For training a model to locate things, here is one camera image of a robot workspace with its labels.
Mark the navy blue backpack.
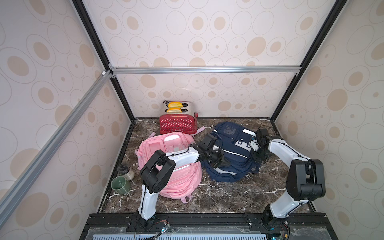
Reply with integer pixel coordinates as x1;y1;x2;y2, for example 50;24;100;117
202;122;261;183

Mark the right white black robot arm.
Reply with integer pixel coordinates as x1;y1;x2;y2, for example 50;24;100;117
250;129;326;225

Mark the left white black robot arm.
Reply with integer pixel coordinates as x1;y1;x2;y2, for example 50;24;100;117
137;132;231;221

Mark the pink backpack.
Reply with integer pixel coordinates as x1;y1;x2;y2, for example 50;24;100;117
136;132;202;204

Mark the red polka dot toaster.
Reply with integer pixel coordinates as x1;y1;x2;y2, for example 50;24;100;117
159;101;198;135

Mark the right yellow toast slice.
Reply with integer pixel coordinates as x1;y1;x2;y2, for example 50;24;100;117
166;108;183;114

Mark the yellow toast slice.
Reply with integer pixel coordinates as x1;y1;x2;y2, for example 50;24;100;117
167;102;184;109
166;108;183;114

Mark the left yellow toast slice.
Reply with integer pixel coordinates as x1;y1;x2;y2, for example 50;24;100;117
167;102;184;109

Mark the small glass jar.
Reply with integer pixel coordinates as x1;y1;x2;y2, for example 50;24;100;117
117;164;135;181

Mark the green ceramic mug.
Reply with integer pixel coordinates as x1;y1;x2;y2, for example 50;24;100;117
111;176;131;195

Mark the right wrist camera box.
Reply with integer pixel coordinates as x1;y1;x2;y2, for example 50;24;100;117
250;139;260;152

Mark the horizontal aluminium frame bar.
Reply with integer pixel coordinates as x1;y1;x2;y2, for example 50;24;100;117
112;66;301;75

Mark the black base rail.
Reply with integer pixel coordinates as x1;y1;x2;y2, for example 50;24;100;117
80;213;338;240

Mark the black left corner post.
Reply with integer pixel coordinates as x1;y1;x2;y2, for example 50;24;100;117
72;0;135;122

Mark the black corner post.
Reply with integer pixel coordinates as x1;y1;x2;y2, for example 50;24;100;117
72;0;135;122
271;0;348;123

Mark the black right corner post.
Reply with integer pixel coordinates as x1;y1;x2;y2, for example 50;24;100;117
271;0;348;123

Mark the diagonal aluminium frame bar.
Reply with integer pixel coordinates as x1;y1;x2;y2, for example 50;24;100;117
1;70;112;227

